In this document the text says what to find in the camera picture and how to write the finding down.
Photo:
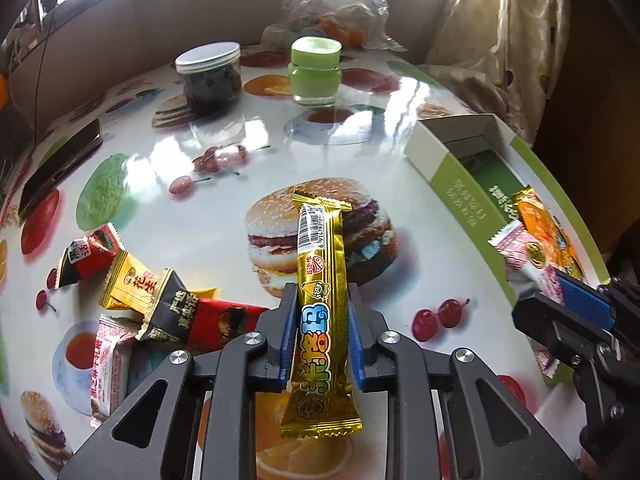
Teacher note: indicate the dark jar white lid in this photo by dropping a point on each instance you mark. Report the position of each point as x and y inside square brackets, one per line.
[211, 76]

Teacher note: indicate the pink white nougat candy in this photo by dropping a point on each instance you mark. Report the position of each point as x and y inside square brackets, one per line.
[528, 267]
[110, 367]

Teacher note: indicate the green cream jar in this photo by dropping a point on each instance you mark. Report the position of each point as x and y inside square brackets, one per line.
[314, 70]

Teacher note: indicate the clear plastic bag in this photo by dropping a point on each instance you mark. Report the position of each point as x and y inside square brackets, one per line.
[356, 24]

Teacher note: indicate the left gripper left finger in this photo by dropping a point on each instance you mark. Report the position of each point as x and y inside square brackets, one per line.
[194, 416]

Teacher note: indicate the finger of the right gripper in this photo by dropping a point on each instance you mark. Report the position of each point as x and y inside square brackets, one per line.
[585, 301]

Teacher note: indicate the gold candy bar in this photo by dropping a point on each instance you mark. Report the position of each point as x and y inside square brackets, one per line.
[131, 285]

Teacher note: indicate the black smartphone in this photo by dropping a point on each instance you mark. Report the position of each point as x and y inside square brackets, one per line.
[59, 165]

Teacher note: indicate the dark red gold snack pack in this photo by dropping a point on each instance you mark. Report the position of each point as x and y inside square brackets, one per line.
[181, 317]

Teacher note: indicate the beige patterned curtain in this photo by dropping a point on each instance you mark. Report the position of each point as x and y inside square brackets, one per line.
[502, 57]

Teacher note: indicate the green white cardboard box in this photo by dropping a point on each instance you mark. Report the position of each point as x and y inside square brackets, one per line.
[468, 168]

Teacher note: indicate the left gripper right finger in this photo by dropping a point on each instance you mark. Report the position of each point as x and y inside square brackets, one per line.
[456, 397]

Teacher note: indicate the red triangular snack pack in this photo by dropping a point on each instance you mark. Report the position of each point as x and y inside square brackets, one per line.
[88, 255]

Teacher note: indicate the long gold yellow snack bar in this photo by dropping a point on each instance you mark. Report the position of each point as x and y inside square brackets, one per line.
[321, 403]

